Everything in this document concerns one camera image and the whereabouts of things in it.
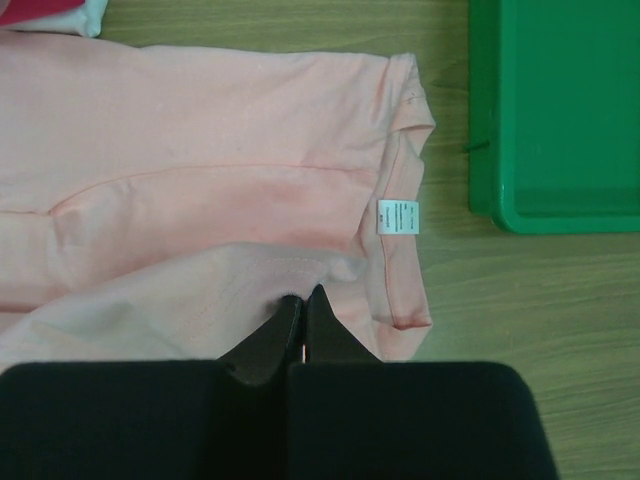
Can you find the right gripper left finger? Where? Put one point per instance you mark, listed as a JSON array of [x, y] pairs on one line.
[[170, 419]]

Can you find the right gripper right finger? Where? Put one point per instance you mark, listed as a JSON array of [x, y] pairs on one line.
[[353, 416]]

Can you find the pink polo shirt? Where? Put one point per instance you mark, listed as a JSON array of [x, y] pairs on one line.
[[156, 202]]

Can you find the green plastic tray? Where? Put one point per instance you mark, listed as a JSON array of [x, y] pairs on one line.
[[554, 115]]

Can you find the white folded bottom shirt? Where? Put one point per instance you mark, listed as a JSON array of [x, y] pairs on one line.
[[85, 20]]

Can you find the magenta folded shirt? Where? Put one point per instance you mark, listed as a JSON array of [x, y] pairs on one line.
[[17, 11]]

